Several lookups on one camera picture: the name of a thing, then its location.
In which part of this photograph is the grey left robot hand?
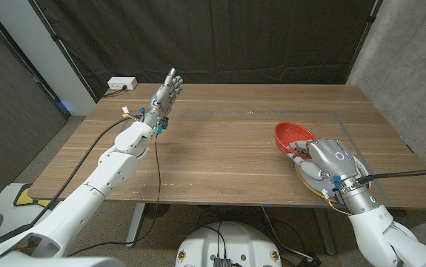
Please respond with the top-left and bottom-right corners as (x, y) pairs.
(142, 67), (184, 130)

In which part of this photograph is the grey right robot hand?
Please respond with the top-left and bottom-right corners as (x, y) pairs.
(286, 138), (360, 187)

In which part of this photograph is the red bowl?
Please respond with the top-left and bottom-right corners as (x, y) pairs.
(273, 122), (318, 159)

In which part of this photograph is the white plate with gold rim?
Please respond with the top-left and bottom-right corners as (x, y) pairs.
(294, 154), (370, 203)

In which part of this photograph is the white power strip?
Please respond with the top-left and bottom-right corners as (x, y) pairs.
(107, 76), (139, 91)

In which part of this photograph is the black fabric backdrop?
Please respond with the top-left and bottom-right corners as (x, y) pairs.
(27, 0), (384, 103)

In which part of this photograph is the black floor power adapter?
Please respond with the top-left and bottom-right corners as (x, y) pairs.
(296, 254), (323, 267)

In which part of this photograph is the black backdrop stand pole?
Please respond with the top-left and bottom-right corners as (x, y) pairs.
(29, 0), (99, 103)
(345, 0), (384, 85)

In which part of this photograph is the black ribbed round base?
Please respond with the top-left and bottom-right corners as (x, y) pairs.
(144, 202), (171, 220)

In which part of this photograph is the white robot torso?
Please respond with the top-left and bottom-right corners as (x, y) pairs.
(175, 221), (283, 267)

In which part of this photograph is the white table leg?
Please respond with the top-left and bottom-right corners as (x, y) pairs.
(125, 202), (146, 248)

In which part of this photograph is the black box on torso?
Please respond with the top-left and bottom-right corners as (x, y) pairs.
(212, 255), (233, 267)

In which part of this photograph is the yellow and black floor mat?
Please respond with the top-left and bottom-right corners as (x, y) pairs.
(13, 183), (55, 209)

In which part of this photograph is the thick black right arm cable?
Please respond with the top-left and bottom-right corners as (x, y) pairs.
(355, 166), (426, 185)

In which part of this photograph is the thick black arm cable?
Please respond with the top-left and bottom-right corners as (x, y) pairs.
(355, 166), (426, 185)
(0, 115), (142, 245)

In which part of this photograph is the thin black left wrist cable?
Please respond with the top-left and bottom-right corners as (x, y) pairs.
(67, 135), (162, 257)

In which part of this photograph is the white floor cable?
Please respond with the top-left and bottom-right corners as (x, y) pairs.
(260, 206), (314, 263)

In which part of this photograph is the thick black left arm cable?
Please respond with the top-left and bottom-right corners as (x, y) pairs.
(0, 115), (142, 245)

